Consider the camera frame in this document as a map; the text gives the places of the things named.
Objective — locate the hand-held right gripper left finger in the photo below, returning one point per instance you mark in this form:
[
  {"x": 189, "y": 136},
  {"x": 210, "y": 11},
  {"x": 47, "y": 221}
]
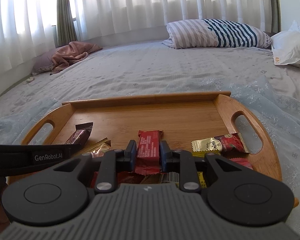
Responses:
[{"x": 132, "y": 155}]

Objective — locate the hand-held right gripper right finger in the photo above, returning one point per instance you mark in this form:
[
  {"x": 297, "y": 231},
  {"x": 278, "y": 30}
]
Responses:
[{"x": 164, "y": 156}]

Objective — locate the red biscuit packet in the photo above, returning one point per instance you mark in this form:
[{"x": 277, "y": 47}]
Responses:
[{"x": 148, "y": 147}]

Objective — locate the brown peanut snack packet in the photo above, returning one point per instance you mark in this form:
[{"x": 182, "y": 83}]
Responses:
[{"x": 130, "y": 178}]

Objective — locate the gold and white snack packet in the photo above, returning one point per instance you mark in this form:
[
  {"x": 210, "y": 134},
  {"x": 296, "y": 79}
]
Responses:
[{"x": 100, "y": 146}]

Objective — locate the brown chocolate bar wrapper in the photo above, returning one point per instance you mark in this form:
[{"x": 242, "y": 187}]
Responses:
[{"x": 78, "y": 136}]

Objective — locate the red and gold snack packet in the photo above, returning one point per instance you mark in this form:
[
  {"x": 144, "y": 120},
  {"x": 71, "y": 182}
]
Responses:
[{"x": 227, "y": 143}]

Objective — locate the yellow snack packet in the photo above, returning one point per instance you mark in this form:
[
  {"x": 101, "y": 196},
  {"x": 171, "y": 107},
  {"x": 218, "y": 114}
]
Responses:
[{"x": 201, "y": 178}]

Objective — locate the red puffy snack packet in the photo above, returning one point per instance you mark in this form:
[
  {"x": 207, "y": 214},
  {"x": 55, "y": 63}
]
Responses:
[{"x": 240, "y": 162}]

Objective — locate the small white trinket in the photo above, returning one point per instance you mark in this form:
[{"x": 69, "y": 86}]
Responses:
[{"x": 29, "y": 80}]

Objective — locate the bed with grey sheet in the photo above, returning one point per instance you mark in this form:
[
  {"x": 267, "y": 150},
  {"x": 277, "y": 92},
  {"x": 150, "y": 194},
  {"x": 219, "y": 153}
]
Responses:
[{"x": 140, "y": 67}]

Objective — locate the purple pillow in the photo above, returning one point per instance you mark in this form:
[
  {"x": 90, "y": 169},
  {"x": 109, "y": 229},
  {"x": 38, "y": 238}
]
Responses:
[{"x": 42, "y": 62}]

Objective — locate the pink crumpled cloth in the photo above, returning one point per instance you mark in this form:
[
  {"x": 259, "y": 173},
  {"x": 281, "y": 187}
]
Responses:
[{"x": 70, "y": 55}]

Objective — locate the striped pillow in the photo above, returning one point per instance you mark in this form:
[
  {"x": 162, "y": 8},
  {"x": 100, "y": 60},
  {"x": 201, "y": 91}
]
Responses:
[{"x": 215, "y": 33}]

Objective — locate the white sheer curtain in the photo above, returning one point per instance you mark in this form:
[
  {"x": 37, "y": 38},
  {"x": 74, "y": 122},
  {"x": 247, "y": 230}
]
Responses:
[{"x": 140, "y": 2}]

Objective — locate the grey-green curtain drape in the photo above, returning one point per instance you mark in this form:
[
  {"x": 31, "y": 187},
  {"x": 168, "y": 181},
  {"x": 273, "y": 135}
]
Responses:
[
  {"x": 274, "y": 5},
  {"x": 65, "y": 12}
]

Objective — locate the white pillow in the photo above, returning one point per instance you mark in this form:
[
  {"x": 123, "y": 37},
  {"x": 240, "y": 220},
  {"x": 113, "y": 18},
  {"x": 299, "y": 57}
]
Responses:
[{"x": 292, "y": 47}]

